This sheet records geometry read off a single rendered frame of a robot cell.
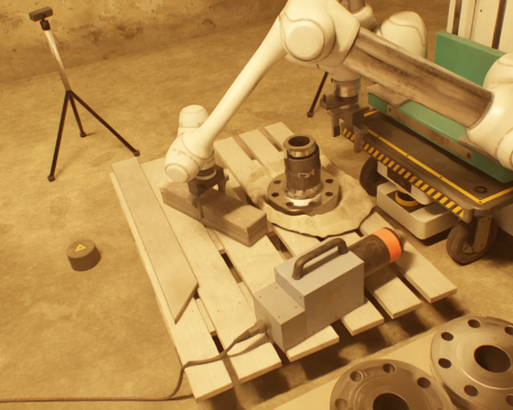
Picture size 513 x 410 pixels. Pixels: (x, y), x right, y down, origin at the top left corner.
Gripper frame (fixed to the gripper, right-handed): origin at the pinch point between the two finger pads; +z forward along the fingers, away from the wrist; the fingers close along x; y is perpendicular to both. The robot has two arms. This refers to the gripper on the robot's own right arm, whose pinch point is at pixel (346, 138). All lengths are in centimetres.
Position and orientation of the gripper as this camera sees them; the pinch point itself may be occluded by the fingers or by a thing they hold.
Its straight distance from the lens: 193.6
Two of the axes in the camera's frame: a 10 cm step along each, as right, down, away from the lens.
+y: 8.9, -3.4, 3.1
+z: 1.1, 8.0, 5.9
